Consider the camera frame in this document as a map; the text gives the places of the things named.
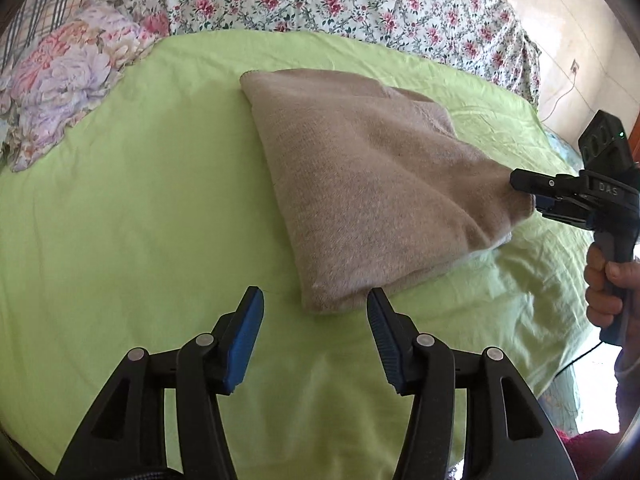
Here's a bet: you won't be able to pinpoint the white wall cable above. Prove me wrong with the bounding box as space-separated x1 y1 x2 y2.
541 58 582 124

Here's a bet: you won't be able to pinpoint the right hand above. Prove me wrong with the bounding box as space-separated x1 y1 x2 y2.
584 244 639 328

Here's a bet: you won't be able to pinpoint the light blue quilt edge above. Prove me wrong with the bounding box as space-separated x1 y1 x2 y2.
544 128 584 172

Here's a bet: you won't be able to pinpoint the black cable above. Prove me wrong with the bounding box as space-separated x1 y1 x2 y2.
552 339 609 378

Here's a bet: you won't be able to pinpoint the rose floral bedspread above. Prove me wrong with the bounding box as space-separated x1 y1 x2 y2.
116 0 540 104

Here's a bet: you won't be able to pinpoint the beige knit sweater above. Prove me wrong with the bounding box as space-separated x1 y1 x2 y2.
240 70 534 313

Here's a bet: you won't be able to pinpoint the plaid pillow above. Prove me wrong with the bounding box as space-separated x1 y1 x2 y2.
1 0 85 70

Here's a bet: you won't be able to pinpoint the pastel floral pillow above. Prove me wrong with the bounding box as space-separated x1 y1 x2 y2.
1 0 160 172

